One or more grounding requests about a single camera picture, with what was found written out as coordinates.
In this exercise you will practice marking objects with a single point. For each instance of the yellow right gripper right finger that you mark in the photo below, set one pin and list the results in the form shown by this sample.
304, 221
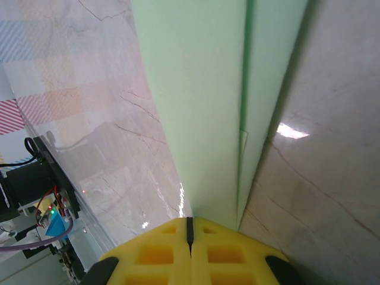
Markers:
225, 258

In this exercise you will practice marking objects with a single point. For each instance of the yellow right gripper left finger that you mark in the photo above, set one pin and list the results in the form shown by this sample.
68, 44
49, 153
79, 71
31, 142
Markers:
154, 258

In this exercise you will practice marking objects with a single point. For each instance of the light green paper sheet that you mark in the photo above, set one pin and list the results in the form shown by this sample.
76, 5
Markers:
193, 104

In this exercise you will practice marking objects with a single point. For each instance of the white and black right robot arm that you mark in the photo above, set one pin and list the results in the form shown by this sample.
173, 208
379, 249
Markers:
26, 184

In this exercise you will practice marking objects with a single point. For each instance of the blue triangular piece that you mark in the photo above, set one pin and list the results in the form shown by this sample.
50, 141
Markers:
56, 227

